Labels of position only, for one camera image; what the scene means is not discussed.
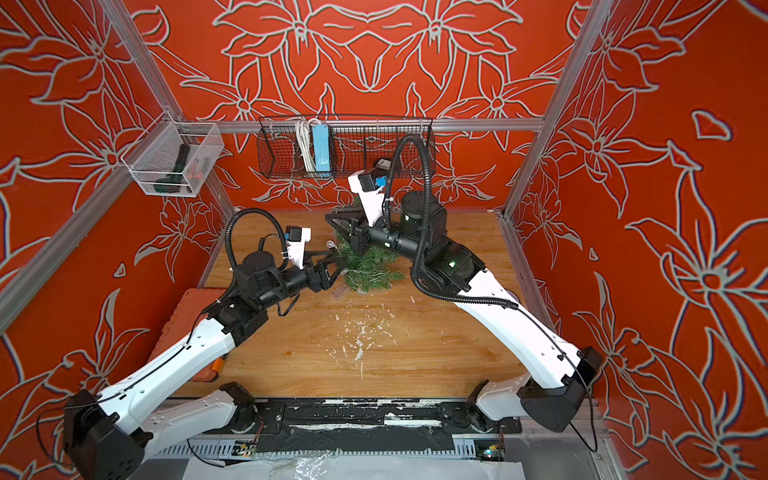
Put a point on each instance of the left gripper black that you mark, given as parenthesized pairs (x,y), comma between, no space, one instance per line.
(325,280)

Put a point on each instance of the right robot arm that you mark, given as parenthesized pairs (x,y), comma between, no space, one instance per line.
(558,374)

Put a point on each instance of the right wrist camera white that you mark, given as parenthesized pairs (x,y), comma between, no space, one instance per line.
(369,186)

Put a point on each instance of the light blue box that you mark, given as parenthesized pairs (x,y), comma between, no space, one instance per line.
(322,149)

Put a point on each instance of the clear plastic wall bin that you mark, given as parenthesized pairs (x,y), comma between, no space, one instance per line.
(152,155)

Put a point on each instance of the black wire wall basket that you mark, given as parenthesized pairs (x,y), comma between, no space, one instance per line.
(285,145)

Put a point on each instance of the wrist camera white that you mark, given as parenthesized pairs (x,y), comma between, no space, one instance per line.
(296,240)
(369,186)

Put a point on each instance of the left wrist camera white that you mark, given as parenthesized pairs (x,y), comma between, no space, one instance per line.
(296,240)

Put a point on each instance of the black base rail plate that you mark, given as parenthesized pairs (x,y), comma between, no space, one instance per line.
(370,426)

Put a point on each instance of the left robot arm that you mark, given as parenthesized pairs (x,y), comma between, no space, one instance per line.
(108,435)

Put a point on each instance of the small green christmas tree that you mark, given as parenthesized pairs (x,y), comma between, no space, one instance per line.
(367,271)

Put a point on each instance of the orange plastic tool case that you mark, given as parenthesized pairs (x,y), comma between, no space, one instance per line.
(187,311)

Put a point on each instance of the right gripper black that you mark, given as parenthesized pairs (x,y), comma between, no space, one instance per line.
(345,215)

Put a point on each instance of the clear battery pack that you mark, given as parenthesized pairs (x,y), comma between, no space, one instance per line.
(341,292)

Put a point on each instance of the dark green tool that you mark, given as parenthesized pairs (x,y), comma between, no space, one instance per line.
(172,182)

